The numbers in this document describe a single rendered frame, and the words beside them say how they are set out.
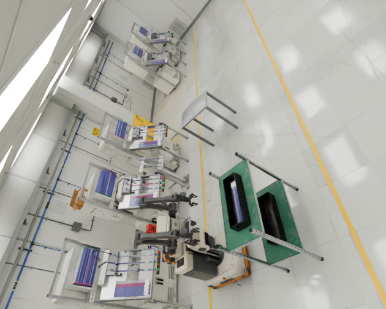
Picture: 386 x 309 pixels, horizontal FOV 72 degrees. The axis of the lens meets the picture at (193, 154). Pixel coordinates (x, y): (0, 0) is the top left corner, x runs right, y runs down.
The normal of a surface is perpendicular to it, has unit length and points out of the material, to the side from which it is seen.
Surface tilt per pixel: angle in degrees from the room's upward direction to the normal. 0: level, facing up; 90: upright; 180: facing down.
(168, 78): 90
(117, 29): 90
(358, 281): 0
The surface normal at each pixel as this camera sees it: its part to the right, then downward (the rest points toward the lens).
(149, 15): 0.03, 0.73
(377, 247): -0.78, -0.41
